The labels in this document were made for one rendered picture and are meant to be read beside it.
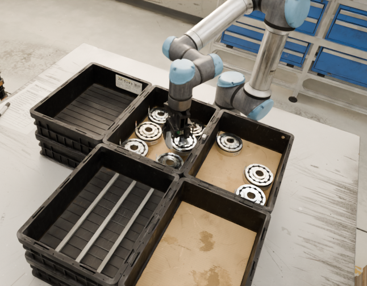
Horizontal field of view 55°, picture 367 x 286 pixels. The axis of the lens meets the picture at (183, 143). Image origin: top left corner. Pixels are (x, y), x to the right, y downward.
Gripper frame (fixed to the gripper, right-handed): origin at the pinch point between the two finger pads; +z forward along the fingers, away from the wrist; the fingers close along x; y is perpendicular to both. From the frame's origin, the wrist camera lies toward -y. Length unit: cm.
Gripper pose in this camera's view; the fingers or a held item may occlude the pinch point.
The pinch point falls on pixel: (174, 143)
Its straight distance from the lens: 129.7
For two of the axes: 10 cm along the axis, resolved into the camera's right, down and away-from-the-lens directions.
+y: 3.7, 6.8, -6.3
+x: 9.3, -2.2, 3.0
